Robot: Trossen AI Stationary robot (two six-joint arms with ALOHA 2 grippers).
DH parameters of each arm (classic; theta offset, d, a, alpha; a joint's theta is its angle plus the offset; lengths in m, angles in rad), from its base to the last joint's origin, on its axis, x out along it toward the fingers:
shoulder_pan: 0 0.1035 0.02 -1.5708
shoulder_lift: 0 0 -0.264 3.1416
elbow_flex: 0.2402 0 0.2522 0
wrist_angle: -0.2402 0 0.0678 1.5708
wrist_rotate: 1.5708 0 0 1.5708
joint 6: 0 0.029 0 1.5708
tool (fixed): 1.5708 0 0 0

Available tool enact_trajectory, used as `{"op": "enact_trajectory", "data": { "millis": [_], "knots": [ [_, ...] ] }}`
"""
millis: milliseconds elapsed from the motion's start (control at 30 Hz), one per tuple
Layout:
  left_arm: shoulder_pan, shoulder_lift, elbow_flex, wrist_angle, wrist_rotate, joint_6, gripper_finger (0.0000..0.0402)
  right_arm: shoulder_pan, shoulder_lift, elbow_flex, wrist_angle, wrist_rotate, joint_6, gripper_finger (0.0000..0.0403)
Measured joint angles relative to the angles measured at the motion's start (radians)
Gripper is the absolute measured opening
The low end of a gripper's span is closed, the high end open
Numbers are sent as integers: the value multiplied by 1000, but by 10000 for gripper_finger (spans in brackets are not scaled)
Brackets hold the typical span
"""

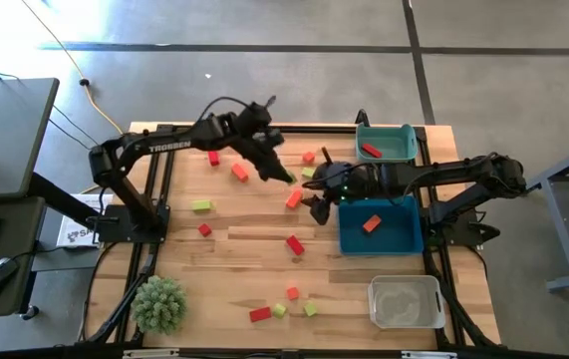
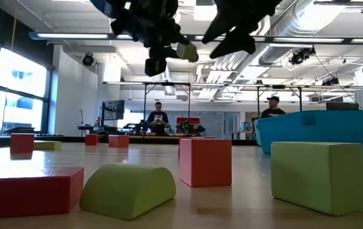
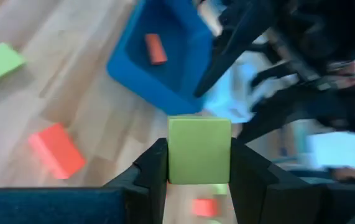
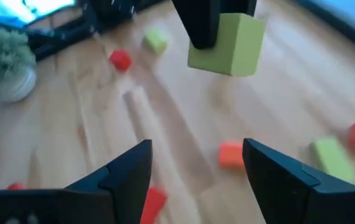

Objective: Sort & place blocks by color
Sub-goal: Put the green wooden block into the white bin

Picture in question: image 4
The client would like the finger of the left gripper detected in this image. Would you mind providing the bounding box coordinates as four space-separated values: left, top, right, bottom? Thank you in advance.
171 0 221 50
221 0 258 18

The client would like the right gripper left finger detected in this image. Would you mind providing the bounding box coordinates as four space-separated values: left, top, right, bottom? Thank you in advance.
66 139 153 224

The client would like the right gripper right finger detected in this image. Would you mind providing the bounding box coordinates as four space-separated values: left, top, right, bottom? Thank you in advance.
243 138 355 224

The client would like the red long block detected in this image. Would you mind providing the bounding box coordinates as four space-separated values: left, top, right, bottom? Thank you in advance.
139 185 168 224

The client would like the green cube block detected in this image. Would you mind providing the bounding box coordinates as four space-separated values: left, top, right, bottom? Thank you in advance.
187 12 267 78

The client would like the green long block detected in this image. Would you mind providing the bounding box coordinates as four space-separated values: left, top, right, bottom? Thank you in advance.
142 28 169 55
309 136 355 185

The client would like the orange long block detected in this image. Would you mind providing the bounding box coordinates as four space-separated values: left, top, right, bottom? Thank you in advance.
217 141 247 171

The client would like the green potted artificial plant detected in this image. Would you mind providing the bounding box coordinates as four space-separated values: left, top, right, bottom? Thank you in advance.
0 23 38 104

